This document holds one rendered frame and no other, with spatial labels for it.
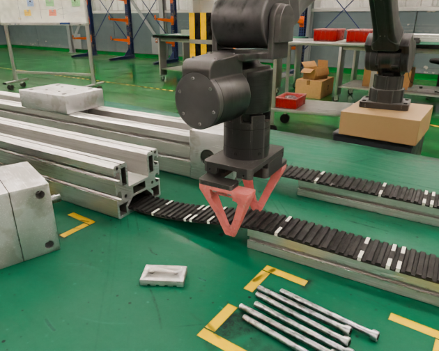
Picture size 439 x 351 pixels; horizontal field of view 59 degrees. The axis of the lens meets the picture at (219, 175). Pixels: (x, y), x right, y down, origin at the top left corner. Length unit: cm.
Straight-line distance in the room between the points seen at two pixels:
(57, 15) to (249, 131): 608
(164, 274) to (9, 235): 19
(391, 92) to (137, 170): 70
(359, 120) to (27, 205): 79
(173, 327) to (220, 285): 8
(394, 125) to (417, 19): 723
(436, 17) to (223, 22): 778
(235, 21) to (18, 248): 37
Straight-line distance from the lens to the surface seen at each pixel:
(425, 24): 820
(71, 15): 634
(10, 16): 698
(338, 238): 50
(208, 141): 69
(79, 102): 94
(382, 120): 103
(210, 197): 47
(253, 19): 43
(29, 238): 54
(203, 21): 398
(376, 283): 49
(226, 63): 40
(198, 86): 39
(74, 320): 44
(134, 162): 65
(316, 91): 572
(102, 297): 46
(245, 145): 46
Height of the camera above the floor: 106
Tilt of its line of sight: 22 degrees down
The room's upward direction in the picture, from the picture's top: straight up
